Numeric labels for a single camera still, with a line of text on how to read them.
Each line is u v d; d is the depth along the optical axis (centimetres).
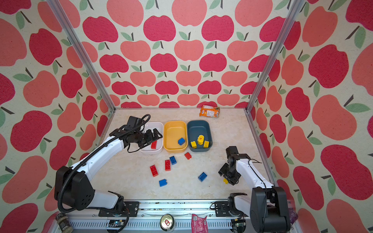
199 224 69
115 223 72
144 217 75
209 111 116
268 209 40
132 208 75
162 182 83
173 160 91
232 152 71
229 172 72
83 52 87
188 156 94
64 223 68
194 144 96
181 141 98
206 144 98
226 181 81
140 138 70
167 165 88
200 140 98
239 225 73
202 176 84
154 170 86
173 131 104
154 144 96
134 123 66
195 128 108
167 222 62
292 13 72
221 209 73
